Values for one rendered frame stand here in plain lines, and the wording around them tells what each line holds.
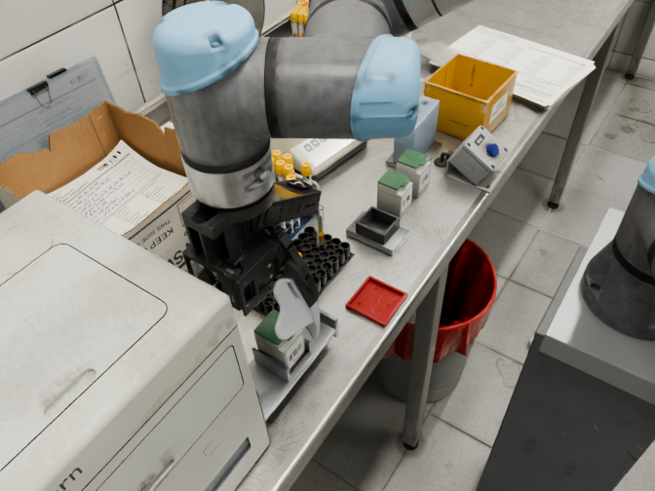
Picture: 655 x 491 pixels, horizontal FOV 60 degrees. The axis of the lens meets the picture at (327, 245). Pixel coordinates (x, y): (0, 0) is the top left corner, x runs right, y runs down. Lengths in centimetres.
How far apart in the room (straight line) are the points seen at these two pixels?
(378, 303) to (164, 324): 43
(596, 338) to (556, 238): 147
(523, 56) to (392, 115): 104
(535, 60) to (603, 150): 139
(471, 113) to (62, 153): 73
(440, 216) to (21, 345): 69
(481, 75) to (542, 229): 116
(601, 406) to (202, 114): 72
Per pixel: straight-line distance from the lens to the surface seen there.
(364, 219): 94
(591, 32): 162
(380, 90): 41
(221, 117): 43
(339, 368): 80
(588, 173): 262
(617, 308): 83
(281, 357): 72
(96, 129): 110
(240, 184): 48
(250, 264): 53
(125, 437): 50
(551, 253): 223
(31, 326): 54
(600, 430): 100
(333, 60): 42
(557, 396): 97
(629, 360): 83
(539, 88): 133
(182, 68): 42
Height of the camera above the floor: 155
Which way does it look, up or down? 46 degrees down
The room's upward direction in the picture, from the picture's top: 4 degrees counter-clockwise
